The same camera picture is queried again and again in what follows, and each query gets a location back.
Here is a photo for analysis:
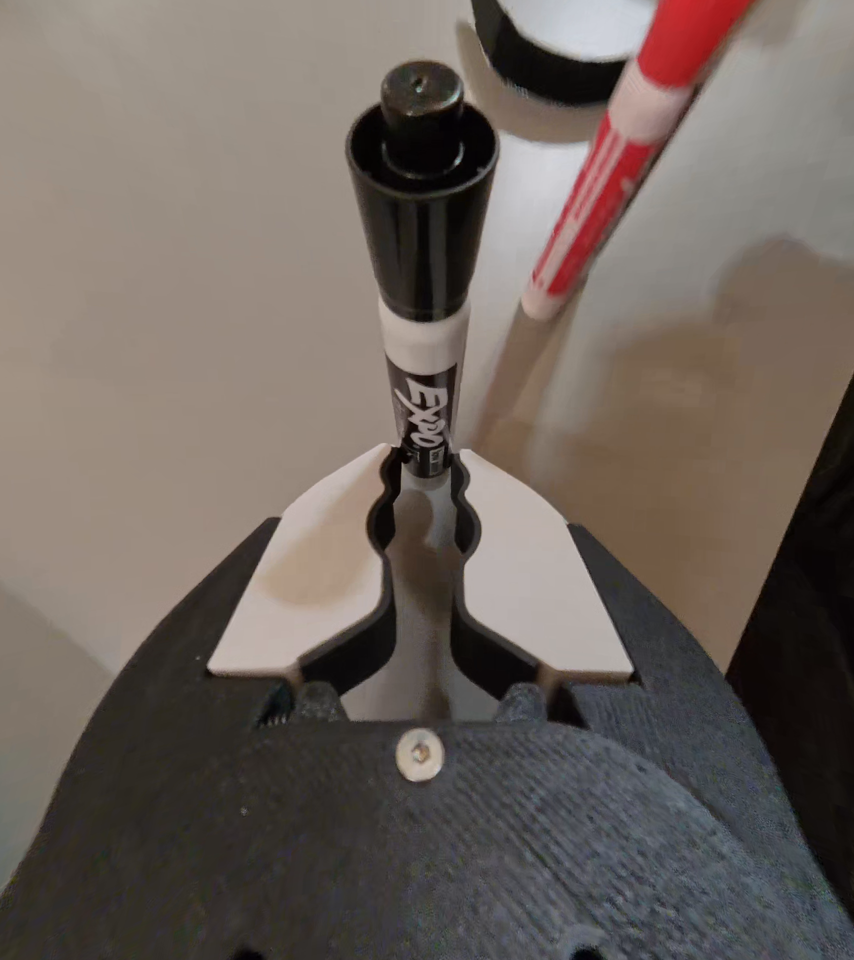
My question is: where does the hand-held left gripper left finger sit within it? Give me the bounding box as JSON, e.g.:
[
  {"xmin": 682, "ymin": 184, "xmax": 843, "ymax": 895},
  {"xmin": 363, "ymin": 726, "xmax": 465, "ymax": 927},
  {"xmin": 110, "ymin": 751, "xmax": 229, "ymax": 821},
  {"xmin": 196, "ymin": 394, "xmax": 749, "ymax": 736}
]
[{"xmin": 207, "ymin": 442, "xmax": 406, "ymax": 687}]

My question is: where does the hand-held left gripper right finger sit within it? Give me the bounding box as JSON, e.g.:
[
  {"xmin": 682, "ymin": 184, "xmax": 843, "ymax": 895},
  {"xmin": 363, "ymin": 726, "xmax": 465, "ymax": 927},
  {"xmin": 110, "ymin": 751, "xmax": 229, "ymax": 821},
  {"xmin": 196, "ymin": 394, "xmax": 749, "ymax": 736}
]
[{"xmin": 451, "ymin": 447, "xmax": 634, "ymax": 687}]

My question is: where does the black dry erase marker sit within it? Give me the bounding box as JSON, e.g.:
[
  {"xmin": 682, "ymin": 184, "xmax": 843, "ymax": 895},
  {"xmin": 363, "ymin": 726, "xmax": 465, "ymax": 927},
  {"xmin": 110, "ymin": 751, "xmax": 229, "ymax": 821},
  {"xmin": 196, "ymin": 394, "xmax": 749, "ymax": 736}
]
[{"xmin": 344, "ymin": 61, "xmax": 502, "ymax": 489}]

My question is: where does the red dry erase marker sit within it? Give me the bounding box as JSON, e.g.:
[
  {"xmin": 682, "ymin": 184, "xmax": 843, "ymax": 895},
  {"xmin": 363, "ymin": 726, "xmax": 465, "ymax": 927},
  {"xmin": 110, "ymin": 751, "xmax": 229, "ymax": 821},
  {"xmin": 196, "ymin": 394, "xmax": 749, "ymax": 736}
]
[{"xmin": 520, "ymin": 0, "xmax": 756, "ymax": 324}]

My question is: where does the black hook-and-loop strap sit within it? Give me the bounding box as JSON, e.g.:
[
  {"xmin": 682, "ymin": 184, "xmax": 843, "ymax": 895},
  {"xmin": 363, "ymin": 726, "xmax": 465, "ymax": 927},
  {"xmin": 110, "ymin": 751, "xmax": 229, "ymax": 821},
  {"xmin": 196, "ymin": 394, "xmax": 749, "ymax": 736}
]
[{"xmin": 463, "ymin": 0, "xmax": 658, "ymax": 108}]

